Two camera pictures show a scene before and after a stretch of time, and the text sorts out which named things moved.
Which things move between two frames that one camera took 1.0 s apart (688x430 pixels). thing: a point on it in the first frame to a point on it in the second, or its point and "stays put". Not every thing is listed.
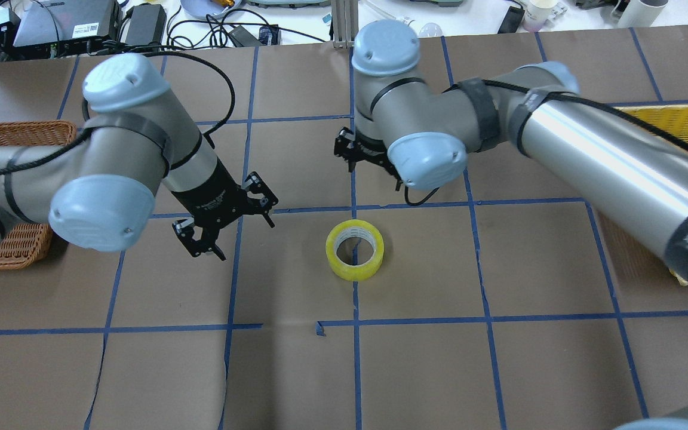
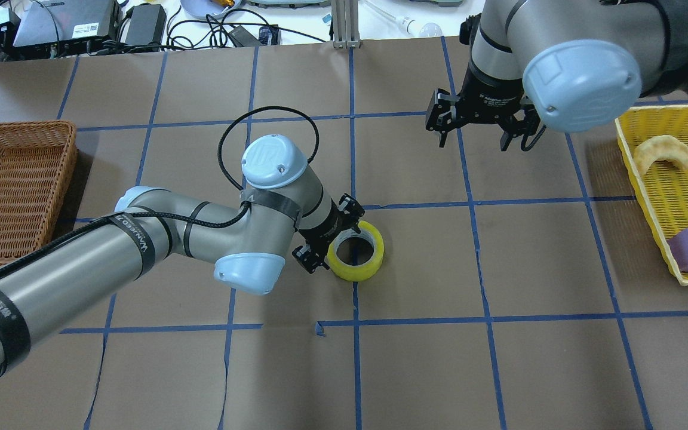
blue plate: [206, 8] stays put
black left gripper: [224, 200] to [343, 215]
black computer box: [60, 28] stays put
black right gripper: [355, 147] to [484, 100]
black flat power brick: [147, 24] stays put
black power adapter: [243, 38] stays put
